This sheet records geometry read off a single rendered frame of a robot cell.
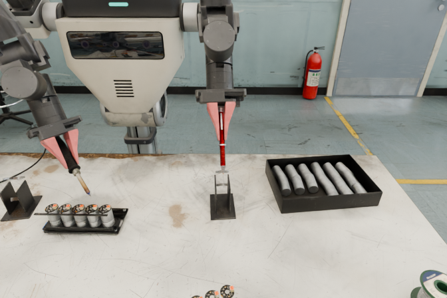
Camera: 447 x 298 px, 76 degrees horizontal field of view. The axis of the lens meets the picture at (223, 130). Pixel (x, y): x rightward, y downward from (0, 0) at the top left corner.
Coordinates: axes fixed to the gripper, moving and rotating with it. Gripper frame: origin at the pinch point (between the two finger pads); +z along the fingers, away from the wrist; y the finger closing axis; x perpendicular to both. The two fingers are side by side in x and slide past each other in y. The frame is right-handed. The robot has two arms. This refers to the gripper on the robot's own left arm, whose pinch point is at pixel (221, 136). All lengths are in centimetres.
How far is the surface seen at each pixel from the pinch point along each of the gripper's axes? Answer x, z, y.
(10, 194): 11, 11, -49
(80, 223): 4.3, 16.9, -30.1
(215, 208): 7.8, 15.8, -1.6
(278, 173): 16.4, 9.2, 15.3
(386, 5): 196, -136, 174
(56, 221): 4.8, 16.3, -35.2
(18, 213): 11, 15, -47
